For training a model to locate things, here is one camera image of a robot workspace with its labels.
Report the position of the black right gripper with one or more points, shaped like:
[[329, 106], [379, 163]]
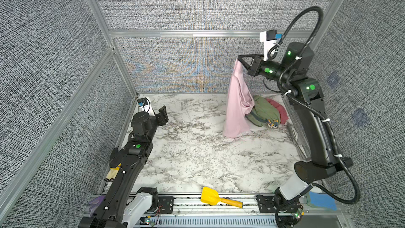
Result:
[[254, 66]]

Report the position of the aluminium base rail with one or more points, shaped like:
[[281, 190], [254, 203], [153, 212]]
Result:
[[188, 211]]

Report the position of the magenta red cloth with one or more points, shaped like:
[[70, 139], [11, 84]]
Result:
[[280, 108]]

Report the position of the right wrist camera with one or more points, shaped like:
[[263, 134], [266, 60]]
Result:
[[271, 43]]

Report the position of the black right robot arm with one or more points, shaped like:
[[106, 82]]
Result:
[[306, 97]]

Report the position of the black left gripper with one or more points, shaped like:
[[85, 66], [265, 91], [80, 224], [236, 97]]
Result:
[[161, 117]]

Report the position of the olive green cloth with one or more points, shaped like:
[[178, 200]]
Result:
[[264, 114]]

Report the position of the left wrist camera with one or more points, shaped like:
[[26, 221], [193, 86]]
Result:
[[144, 105]]

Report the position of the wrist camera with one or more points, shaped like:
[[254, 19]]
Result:
[[144, 105], [271, 43]]

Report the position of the yellow toy shovel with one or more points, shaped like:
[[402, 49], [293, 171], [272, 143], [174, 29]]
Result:
[[211, 197]]

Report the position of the blue plastic toy piece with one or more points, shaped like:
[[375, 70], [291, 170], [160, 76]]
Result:
[[317, 200]]

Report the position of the light pink ribbed cloth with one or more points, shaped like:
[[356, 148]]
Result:
[[240, 103]]

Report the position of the purple toy rake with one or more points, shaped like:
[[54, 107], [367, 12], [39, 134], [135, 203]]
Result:
[[94, 204]]

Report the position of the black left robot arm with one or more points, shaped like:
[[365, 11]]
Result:
[[114, 210]]

